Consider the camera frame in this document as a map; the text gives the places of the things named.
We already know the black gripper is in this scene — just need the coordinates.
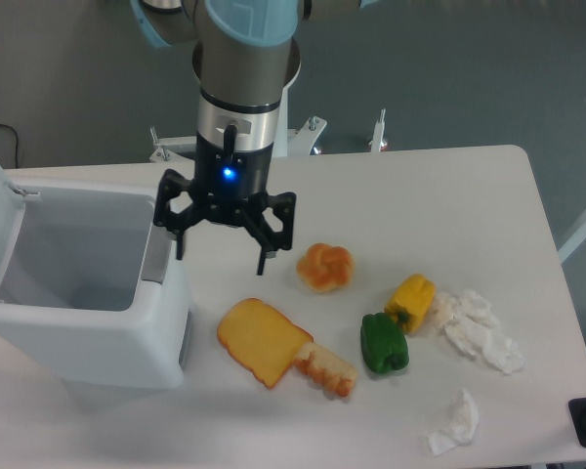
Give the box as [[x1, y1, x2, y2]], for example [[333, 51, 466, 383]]
[[153, 124, 297, 276]]

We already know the white push-top trash can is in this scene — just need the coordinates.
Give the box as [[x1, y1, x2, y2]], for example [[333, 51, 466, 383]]
[[0, 166, 192, 389]]

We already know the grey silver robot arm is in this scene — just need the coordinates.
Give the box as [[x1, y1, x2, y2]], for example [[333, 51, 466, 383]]
[[131, 1, 368, 267]]

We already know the round knotted bread roll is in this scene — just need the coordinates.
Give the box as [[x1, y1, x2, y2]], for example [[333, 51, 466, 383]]
[[296, 243, 356, 293]]

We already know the orange toast slice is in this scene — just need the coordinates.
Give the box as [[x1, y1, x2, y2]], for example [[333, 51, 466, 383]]
[[217, 298, 314, 389]]

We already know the crusty bread piece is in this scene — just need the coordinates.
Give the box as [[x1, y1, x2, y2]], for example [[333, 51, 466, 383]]
[[292, 342, 357, 398]]

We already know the yellow bell pepper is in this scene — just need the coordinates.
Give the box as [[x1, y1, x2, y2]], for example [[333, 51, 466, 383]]
[[384, 274, 436, 334]]

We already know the green bell pepper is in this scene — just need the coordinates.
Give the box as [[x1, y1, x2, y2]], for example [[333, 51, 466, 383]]
[[360, 313, 409, 374]]

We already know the large crumpled white tissue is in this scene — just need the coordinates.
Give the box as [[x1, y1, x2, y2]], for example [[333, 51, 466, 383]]
[[429, 289, 524, 375]]

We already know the small crumpled white tissue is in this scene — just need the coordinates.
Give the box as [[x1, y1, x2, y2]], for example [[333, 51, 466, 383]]
[[426, 388, 480, 457]]

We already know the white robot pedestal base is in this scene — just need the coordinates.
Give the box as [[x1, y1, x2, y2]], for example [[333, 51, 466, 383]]
[[148, 80, 327, 163]]

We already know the white levelling foot post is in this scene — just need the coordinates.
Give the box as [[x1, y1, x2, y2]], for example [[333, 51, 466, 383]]
[[369, 108, 388, 153]]

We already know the black floor cable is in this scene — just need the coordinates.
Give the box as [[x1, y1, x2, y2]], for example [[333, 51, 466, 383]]
[[0, 123, 21, 167]]

